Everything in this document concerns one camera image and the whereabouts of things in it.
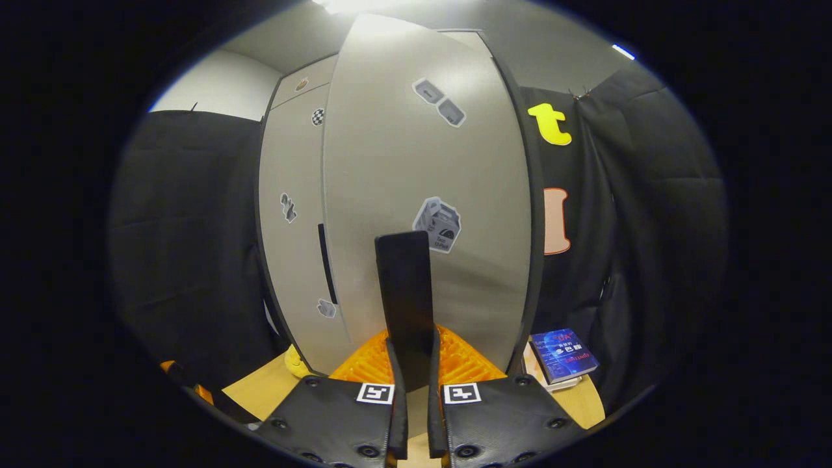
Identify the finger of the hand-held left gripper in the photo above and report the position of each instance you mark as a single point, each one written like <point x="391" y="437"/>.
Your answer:
<point x="167" y="366"/>
<point x="204" y="394"/>

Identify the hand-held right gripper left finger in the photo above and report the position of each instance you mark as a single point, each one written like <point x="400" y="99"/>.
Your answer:
<point x="338" y="422"/>

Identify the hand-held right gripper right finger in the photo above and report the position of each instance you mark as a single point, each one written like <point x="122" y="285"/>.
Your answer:
<point x="507" y="422"/>

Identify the grey cabinet door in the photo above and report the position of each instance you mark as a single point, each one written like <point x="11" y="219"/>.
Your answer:
<point x="390" y="162"/>
<point x="292" y="273"/>

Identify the grey double-door shoe cabinet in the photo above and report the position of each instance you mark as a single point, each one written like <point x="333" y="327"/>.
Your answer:
<point x="538" y="227"/>

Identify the yellow plush toy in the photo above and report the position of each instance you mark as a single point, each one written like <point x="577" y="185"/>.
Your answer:
<point x="296" y="364"/>

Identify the blue book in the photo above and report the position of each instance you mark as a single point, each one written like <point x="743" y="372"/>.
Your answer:
<point x="564" y="354"/>

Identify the black backdrop cloth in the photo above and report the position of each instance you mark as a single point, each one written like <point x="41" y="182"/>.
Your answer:
<point x="182" y="247"/>

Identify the small ceiling light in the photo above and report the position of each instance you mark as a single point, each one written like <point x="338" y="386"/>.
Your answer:
<point x="624" y="51"/>

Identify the large ceiling light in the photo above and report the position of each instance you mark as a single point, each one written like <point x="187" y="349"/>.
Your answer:
<point x="351" y="5"/>

